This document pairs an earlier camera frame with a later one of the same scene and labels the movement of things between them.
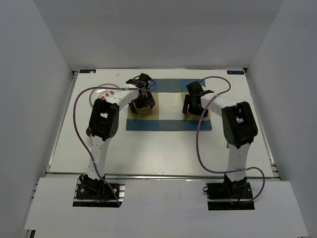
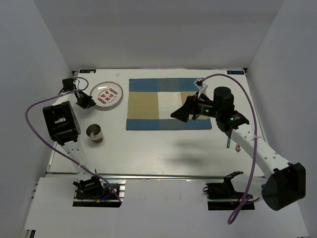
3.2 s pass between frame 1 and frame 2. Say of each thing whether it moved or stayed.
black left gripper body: moved
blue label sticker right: stayed
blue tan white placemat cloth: stayed
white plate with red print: stayed
